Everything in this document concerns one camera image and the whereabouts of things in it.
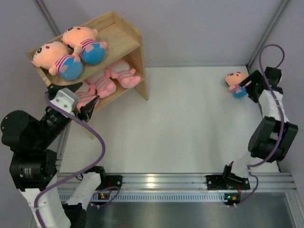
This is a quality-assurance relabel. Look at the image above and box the pink striped plush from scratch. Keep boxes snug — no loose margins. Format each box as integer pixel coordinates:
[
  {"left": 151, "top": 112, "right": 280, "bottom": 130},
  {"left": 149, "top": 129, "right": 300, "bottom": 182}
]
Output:
[
  {"left": 105, "top": 59, "right": 141, "bottom": 89},
  {"left": 86, "top": 69, "right": 116, "bottom": 98},
  {"left": 76, "top": 82, "right": 97, "bottom": 110}
]

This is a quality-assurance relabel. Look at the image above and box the boy plush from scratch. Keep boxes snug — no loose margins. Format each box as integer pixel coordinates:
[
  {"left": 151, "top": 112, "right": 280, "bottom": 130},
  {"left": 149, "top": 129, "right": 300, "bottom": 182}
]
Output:
[
  {"left": 225, "top": 72, "right": 248, "bottom": 98},
  {"left": 62, "top": 26, "right": 107, "bottom": 65},
  {"left": 31, "top": 41, "right": 83, "bottom": 81}
]

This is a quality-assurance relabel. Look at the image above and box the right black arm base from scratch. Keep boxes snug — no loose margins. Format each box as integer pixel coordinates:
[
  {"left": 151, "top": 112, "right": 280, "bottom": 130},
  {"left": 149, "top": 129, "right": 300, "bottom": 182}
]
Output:
[{"left": 206, "top": 174, "right": 250, "bottom": 190}]

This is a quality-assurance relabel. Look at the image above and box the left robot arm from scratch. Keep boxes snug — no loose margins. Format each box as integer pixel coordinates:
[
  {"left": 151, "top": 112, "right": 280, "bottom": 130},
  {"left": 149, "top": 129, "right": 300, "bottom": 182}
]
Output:
[{"left": 0, "top": 83, "right": 107, "bottom": 228}]

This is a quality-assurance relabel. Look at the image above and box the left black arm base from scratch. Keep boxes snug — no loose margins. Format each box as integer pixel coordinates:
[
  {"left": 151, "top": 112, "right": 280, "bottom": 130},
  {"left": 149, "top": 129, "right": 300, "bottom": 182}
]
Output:
[{"left": 97, "top": 175, "right": 123, "bottom": 190}]

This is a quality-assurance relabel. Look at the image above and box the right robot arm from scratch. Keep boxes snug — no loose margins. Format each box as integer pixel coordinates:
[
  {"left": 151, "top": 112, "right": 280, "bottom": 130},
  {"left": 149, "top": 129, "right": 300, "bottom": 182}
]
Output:
[{"left": 221, "top": 67, "right": 298, "bottom": 190}]

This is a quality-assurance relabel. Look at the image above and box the wooden two-tier shelf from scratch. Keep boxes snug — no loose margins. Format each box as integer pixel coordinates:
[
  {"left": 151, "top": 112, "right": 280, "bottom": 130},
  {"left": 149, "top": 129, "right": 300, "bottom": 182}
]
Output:
[{"left": 26, "top": 10, "right": 150, "bottom": 140}]

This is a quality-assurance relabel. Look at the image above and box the aluminium mounting rail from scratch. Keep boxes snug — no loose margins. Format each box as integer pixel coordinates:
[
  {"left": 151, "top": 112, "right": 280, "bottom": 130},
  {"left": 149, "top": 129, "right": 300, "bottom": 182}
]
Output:
[{"left": 56, "top": 172, "right": 296, "bottom": 192}]

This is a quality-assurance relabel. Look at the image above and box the slotted white cable duct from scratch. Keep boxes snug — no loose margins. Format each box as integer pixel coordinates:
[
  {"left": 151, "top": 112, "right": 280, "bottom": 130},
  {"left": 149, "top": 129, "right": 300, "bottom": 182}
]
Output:
[{"left": 58, "top": 192, "right": 226, "bottom": 202}]

